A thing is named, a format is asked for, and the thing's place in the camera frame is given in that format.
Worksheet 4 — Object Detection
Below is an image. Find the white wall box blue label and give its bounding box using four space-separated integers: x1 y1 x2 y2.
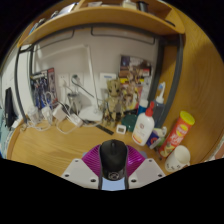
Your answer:
99 72 118 84

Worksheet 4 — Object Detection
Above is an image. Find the white power strip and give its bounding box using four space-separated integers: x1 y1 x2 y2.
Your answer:
68 113 84 128

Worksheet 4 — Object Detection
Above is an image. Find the white mug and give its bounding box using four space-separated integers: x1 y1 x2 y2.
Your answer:
164 144 192 173

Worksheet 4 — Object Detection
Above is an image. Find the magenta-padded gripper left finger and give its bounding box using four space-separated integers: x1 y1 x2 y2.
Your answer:
61 144 103 190

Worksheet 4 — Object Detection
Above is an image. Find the white bottle with red cap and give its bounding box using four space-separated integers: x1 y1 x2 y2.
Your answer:
131 100 156 147

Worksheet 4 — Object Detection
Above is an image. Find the black cable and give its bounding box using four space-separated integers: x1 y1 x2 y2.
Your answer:
71 75 97 100

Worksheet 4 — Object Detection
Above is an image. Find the colourful printed box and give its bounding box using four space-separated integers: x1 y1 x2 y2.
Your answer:
119 54 153 101

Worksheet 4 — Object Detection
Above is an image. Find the brown tree creature figurine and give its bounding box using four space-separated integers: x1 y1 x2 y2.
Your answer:
101 78 129 129

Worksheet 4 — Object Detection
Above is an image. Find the black flat stick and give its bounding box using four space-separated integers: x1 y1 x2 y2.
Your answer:
95 123 115 136

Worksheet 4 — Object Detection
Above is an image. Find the white charger block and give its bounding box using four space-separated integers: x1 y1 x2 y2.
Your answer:
52 103 68 122
41 105 54 123

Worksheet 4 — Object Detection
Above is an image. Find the small blue box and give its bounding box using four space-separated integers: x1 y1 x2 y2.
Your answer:
146 126 168 149

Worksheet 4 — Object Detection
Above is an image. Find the robot model kit box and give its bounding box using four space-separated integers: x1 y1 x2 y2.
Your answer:
29 67 58 109

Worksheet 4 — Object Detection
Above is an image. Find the white wall socket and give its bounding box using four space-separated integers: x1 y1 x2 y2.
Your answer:
58 73 70 89
69 72 84 88

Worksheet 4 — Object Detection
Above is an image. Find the red snack can yellow lid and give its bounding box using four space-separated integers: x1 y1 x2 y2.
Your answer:
158 110 196 158

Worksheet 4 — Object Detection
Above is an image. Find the teal checked bedding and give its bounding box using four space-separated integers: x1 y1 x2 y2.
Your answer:
0 109 8 158

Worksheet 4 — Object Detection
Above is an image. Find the clear glass jar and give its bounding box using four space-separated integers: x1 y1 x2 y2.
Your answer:
27 105 42 125

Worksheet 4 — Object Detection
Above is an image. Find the black computer mouse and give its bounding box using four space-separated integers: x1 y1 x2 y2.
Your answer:
98 139 129 182

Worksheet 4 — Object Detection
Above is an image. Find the metal cup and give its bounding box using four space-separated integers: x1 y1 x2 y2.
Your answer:
67 92 83 113

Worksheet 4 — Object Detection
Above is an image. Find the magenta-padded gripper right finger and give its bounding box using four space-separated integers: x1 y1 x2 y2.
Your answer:
124 145 167 190

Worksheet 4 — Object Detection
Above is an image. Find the dark green round tin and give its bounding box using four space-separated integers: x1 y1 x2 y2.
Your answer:
121 113 138 133

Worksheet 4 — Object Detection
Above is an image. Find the white desk lamp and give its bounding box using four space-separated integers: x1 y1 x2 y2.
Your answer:
34 43 105 123

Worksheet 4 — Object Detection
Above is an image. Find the wooden shelf unit dark frame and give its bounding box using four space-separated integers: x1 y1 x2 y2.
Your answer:
13 0 186 129

